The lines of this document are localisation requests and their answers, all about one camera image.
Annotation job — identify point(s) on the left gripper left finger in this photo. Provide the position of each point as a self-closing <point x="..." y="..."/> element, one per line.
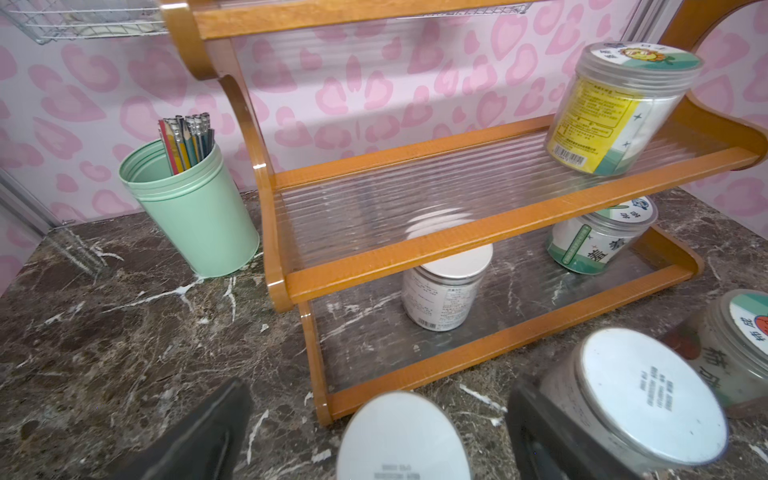
<point x="205" y="444"/>

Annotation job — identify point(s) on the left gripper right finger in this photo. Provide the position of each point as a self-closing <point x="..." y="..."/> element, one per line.
<point x="547" y="444"/>

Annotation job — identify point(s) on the tall white tin jar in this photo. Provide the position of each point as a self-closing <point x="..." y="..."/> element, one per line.
<point x="639" y="400"/>

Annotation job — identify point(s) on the white lid green label jar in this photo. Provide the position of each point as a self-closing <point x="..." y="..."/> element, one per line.
<point x="401" y="435"/>

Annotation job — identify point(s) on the strawberry lid seed jar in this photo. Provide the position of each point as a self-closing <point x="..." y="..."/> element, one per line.
<point x="726" y="344"/>

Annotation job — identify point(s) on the small white lid jar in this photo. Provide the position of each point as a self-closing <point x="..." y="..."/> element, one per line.
<point x="438" y="295"/>

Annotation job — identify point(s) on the orange wooden three-tier shelf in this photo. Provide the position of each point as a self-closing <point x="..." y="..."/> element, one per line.
<point x="345" y="225"/>

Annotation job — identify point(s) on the mint green pencil cup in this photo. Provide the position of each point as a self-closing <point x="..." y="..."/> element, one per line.
<point x="199" y="210"/>

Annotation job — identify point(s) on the pencils bundle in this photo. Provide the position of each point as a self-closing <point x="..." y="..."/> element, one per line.
<point x="187" y="140"/>

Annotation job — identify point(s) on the white wire wall basket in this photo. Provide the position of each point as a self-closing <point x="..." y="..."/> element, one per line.
<point x="47" y="21"/>

